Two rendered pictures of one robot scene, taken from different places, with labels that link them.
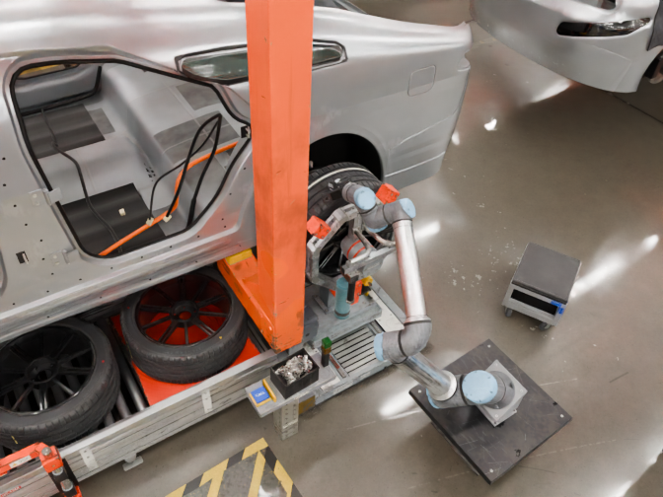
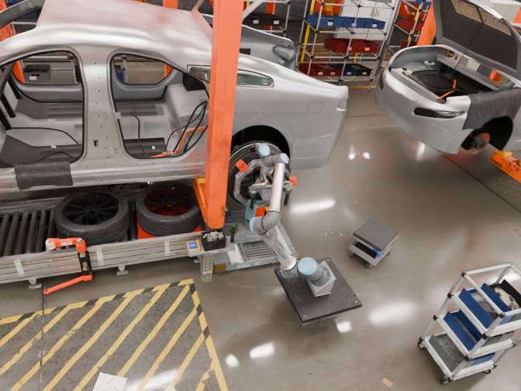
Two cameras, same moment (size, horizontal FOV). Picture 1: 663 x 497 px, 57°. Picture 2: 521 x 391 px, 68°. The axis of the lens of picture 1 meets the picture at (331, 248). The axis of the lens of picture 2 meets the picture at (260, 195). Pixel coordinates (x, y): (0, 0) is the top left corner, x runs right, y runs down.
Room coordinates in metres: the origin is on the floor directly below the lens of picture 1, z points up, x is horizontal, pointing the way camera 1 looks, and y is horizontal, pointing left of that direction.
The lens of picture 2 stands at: (-0.79, -0.74, 3.00)
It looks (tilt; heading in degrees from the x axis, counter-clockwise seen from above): 37 degrees down; 12
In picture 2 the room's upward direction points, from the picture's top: 9 degrees clockwise
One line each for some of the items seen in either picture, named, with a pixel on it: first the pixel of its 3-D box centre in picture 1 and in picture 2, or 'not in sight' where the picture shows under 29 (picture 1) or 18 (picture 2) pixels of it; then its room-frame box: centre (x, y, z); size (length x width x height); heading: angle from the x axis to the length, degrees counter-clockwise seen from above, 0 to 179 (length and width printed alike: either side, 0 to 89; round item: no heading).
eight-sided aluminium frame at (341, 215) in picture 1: (353, 245); (261, 184); (2.24, -0.11, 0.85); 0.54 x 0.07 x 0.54; 126
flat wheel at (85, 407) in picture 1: (47, 380); (93, 217); (1.59, 1.36, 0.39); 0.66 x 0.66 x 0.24
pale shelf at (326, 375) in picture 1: (290, 383); (211, 246); (1.65, 0.15, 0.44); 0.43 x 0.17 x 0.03; 126
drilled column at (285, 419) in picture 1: (285, 409); (206, 263); (1.63, 0.18, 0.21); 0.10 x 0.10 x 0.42; 36
